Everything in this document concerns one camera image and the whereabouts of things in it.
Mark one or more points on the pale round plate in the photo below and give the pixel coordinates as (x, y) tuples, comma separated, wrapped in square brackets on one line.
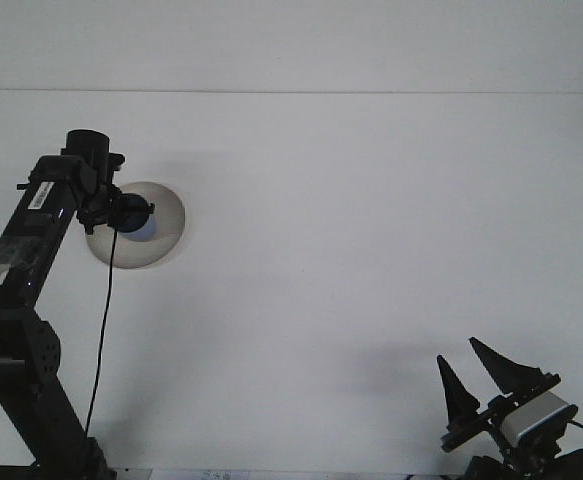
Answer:
[(168, 240)]

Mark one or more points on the pale blue cup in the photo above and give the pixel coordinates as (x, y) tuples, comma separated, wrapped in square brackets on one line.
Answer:
[(148, 231)]

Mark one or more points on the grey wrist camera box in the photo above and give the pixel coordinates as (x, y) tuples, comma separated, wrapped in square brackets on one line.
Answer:
[(536, 415)]

